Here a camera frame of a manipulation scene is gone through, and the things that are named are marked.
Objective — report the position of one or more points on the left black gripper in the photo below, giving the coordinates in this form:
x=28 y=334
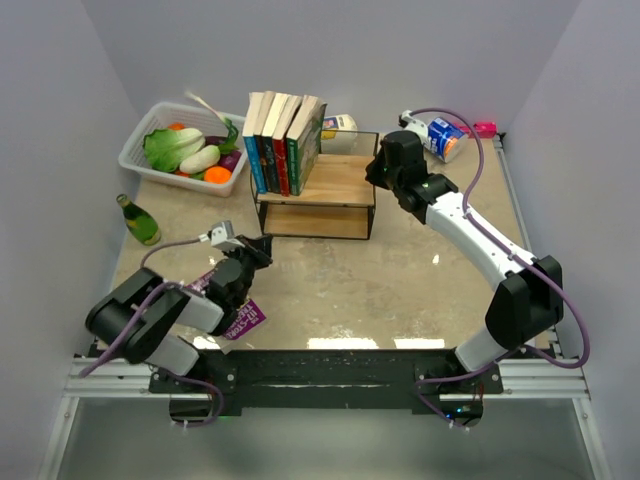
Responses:
x=262 y=244

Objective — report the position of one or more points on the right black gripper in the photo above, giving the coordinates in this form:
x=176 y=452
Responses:
x=372 y=175

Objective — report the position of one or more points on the green coin book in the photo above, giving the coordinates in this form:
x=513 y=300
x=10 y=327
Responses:
x=303 y=140

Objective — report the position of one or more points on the red patterned book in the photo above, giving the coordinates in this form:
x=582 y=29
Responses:
x=285 y=120

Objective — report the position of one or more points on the dark Edward Tulane book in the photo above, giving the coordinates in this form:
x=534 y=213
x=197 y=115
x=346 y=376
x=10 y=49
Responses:
x=263 y=112

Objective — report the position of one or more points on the blue 26-storey treehouse book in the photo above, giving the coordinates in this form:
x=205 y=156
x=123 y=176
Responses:
x=251 y=146

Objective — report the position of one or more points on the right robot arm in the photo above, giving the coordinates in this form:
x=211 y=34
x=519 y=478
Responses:
x=523 y=305

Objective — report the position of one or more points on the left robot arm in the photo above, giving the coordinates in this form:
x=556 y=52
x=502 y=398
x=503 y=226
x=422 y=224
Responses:
x=135 y=319

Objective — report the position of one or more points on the white cartoon mug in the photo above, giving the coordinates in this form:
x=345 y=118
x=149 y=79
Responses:
x=338 y=134

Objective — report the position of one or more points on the purple 117-storey treehouse book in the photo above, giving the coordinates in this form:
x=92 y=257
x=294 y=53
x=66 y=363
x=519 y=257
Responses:
x=249 y=317

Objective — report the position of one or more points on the orange toy fruit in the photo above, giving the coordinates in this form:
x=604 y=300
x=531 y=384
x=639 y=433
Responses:
x=217 y=175

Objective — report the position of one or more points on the purple toy eggplant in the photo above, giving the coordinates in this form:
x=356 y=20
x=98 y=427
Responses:
x=230 y=161

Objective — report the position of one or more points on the white toy radish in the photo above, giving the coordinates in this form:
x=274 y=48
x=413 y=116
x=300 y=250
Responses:
x=200 y=161

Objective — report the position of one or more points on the pink stapler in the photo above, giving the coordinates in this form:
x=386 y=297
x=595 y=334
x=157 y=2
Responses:
x=484 y=130

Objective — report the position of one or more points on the green glass bottle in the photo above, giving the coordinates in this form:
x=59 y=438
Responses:
x=142 y=226

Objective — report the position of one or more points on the toy cabbage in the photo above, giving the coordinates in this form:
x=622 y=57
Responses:
x=165 y=149

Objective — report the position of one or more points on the orange toy carrot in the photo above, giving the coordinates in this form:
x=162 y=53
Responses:
x=176 y=126

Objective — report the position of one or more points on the white plastic basket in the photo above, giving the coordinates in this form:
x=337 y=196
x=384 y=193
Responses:
x=222 y=130

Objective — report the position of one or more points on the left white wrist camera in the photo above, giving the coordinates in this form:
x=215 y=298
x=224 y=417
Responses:
x=221 y=236

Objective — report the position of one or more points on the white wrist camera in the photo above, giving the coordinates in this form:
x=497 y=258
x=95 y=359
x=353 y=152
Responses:
x=408 y=122
x=221 y=236

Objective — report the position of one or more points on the wood and wire shelf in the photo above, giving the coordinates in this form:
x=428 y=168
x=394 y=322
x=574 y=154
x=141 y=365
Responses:
x=336 y=203

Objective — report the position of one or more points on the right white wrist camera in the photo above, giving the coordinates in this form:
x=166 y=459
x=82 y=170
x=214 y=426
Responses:
x=408 y=122

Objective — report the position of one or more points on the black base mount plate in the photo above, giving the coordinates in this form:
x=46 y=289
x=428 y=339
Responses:
x=413 y=380

